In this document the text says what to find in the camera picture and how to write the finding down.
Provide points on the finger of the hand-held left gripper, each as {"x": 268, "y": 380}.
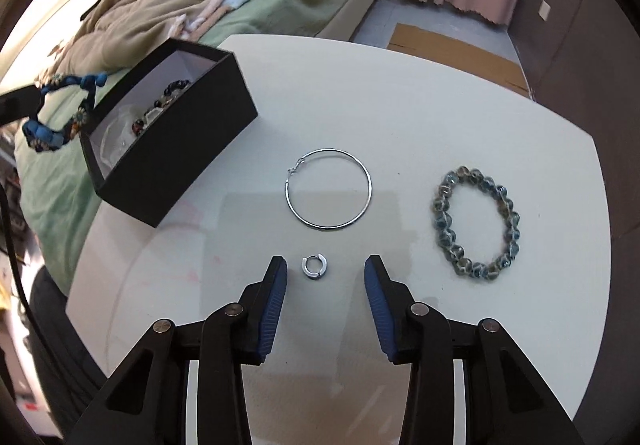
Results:
{"x": 15, "y": 105}

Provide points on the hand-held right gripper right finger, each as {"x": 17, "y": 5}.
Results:
{"x": 380, "y": 310}

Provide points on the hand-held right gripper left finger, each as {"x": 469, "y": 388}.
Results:
{"x": 272, "y": 305}

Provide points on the clear bangle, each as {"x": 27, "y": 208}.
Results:
{"x": 112, "y": 145}

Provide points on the black jewelry box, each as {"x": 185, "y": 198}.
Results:
{"x": 200, "y": 125}

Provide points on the large silver hoop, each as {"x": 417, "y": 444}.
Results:
{"x": 370, "y": 185}

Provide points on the white low table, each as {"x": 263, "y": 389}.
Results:
{"x": 400, "y": 100}

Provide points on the flat cardboard sheets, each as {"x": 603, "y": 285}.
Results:
{"x": 450, "y": 50}

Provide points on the white wall socket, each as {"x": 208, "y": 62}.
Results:
{"x": 544, "y": 10}

